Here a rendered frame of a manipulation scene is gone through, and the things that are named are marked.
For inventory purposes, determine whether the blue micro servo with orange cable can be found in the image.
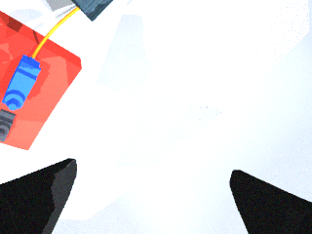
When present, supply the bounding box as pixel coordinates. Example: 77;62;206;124
1;7;79;110

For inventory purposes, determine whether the red flat plate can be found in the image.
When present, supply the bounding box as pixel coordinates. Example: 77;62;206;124
0;11;82;151

